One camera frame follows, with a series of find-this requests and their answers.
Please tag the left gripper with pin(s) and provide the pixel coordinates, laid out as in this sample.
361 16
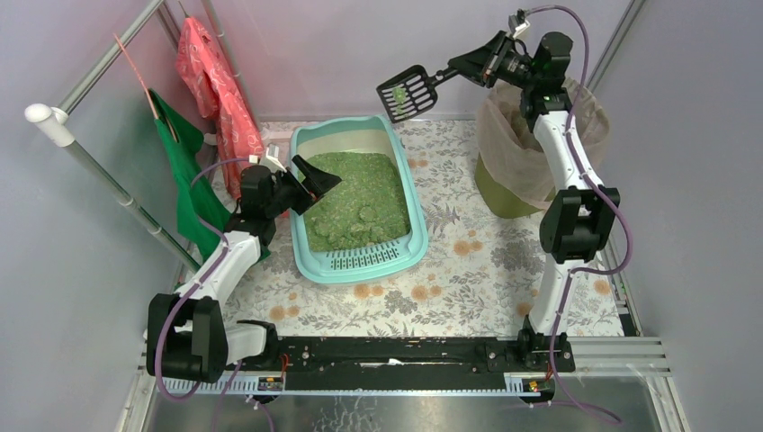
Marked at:
298 185

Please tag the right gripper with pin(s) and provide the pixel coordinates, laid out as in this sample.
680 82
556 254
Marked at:
489 64

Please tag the teal litter box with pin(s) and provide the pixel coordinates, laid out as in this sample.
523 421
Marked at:
370 134

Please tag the black litter scoop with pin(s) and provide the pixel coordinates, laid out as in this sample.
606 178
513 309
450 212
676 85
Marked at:
412 92

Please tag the bin with plastic liner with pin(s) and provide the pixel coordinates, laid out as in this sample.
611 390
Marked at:
512 172

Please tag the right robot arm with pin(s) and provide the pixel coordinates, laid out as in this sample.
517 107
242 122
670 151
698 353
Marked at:
582 213

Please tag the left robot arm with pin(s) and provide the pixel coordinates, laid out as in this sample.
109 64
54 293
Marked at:
187 337

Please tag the green cat litter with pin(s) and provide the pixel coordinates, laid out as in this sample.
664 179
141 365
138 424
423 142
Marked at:
367 208

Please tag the green cloth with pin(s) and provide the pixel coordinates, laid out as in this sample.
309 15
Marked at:
200 215

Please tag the pink patterned cloth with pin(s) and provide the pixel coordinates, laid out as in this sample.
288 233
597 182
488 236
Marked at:
202 67

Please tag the floral mat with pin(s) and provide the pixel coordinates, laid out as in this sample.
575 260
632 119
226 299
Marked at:
479 277

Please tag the white capped metal pole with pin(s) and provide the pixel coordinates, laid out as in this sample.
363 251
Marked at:
51 122

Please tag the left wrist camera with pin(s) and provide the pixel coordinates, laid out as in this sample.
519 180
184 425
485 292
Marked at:
274 158

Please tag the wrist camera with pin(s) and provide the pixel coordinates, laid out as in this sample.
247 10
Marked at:
518 25
274 158

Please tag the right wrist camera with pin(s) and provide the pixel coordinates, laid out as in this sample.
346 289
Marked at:
518 25

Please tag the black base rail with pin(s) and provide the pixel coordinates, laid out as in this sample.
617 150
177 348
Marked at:
397 364

